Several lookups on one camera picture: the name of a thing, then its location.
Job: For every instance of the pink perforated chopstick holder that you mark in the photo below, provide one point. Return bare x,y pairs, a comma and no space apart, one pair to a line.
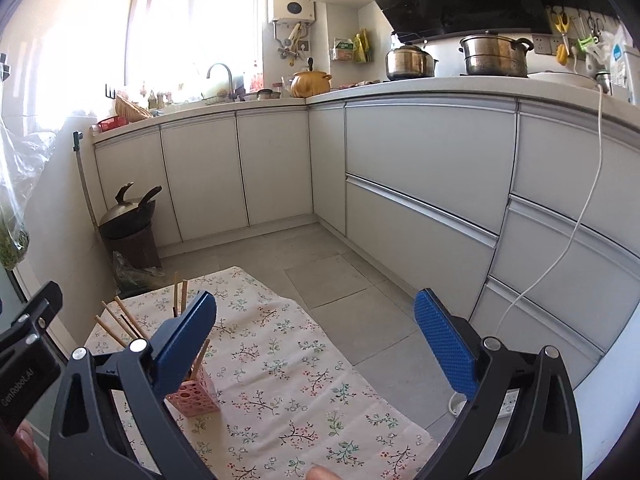
192,400

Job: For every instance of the black wok with lid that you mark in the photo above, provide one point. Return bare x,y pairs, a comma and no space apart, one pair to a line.
127,217

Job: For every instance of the white kitchen countertop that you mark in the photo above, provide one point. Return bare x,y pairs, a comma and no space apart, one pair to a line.
450,85

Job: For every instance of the white power strip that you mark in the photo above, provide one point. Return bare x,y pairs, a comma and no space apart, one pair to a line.
507,405

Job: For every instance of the wicker basket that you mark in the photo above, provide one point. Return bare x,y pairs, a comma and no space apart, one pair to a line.
131,109

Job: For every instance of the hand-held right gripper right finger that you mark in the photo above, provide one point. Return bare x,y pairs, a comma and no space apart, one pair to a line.
445,342

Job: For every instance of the wall socket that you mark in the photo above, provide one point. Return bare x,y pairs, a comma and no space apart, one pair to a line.
541,45

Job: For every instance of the green clip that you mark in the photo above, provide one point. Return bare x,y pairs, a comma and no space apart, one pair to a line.
587,42

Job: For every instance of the metal door hook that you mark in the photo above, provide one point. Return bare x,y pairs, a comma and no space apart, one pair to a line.
4,67

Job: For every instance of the brown stand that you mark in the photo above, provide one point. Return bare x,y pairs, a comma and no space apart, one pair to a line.
135,252

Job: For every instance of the small steel bowl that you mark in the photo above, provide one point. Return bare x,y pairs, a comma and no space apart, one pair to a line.
267,95

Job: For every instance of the grey gas pipe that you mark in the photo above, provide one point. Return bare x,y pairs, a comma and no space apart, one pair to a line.
76,141

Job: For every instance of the row of small condiment bottles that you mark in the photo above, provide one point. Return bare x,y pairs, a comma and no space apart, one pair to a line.
160,100

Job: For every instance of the bright kitchen window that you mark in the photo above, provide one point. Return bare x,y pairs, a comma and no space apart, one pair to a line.
200,25

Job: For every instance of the white kitchen base cabinets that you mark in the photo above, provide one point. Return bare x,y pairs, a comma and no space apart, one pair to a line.
425,135

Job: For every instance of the black wall hooks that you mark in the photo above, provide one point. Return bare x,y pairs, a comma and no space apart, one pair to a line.
110,92

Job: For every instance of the red bottle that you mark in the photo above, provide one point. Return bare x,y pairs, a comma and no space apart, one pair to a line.
256,80

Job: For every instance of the person's right hand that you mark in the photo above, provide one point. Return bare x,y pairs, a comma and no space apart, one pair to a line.
324,474

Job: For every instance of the yellow hanging utensil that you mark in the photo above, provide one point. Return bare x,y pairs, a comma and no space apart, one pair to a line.
563,55

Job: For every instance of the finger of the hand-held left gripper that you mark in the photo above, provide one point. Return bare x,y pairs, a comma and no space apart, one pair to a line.
35,312

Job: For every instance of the red plastic basket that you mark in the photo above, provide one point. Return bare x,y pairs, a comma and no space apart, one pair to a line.
112,123

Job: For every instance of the wall rack with packets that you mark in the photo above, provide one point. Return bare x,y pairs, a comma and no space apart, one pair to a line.
350,50

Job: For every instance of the steel pot with lid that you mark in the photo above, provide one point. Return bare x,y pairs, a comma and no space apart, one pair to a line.
410,65

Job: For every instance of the bunch of wooden chopsticks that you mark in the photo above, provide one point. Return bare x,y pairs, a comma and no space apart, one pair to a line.
176,295

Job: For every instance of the bag of leafy greens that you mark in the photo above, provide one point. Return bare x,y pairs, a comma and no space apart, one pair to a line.
135,277

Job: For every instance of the white plate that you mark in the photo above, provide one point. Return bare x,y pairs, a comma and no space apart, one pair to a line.
560,79

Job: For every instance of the hanging plastic bag of vegetables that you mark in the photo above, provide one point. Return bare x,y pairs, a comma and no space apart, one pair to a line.
12,240

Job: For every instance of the steel steamer pot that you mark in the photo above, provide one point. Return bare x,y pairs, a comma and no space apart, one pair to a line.
492,57

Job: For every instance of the chrome sink faucet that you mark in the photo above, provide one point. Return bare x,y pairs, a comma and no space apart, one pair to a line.
229,80

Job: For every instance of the white plastic bag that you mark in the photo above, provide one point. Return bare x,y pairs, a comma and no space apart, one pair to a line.
615,40

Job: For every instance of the yellow clay pot with lid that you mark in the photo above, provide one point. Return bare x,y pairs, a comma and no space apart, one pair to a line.
310,85

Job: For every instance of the floral tablecloth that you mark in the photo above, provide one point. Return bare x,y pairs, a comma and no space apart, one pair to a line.
280,370

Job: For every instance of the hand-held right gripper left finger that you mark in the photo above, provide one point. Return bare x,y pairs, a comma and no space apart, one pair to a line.
187,340

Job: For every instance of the person's left hand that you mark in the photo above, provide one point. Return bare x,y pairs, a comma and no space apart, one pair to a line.
30,447

